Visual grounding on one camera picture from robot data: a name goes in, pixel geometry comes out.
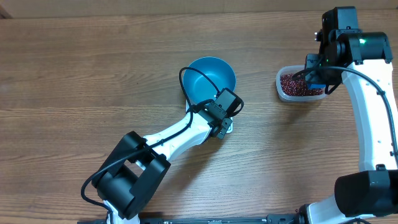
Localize blue metal bowl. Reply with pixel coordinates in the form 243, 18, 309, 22
182, 56, 237, 106

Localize blue plastic measuring scoop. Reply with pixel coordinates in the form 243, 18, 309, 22
306, 82, 326, 89

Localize clear plastic food container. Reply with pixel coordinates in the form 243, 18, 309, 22
275, 65, 326, 103

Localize red adzuki beans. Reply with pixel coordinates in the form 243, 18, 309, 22
280, 73, 324, 96

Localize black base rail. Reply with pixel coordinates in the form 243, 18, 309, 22
77, 214, 309, 224

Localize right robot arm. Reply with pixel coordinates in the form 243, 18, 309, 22
294, 27, 397, 223

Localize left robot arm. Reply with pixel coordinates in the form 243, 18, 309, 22
81, 100, 242, 223

